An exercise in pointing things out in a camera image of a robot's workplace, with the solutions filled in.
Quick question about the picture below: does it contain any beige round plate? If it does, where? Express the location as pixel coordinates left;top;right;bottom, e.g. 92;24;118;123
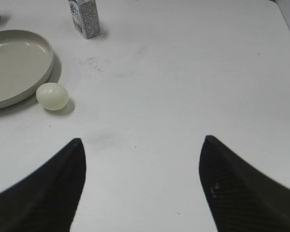
0;30;54;109

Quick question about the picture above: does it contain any white egg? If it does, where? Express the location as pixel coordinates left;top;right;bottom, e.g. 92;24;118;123
36;83;69;111

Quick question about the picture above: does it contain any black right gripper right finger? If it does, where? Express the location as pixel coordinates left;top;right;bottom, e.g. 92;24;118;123
199;135;290;232

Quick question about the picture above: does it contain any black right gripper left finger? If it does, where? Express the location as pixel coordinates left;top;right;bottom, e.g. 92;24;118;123
0;138;87;232

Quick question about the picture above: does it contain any white blue milk carton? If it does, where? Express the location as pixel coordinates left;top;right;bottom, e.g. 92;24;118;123
69;0;101;39

